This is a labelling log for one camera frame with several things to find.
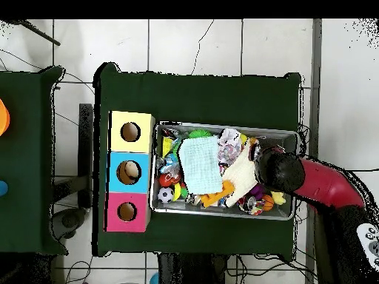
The cream waffle cloth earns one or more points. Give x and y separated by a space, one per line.
239 177

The wooden box three holes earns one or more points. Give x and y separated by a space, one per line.
139 145

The shallow mesh bin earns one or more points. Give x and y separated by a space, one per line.
278 139

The mint waffle cloth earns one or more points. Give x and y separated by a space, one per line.
201 165

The green spiky ball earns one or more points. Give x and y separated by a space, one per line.
200 134

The yellow cheese wedge toy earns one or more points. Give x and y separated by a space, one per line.
166 146

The crumpled printed white wrapper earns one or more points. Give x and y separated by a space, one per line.
229 148

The small soccer ball toy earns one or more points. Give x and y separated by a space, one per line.
165 195

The long orange toy brick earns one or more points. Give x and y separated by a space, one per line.
213 199

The small basketball toy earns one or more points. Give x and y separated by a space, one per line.
268 202

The yellow plush toy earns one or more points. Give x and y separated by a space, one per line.
278 197

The black upright panel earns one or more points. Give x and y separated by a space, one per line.
86 148

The blue object on floor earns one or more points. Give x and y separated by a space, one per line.
154 280

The green cloth side table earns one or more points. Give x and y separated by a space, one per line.
23 162

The blue round object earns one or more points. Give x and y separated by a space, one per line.
3 188

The orange round object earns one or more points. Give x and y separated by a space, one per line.
3 118

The thin dark rod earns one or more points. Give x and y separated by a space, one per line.
38 34

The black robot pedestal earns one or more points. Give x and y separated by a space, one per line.
189 269

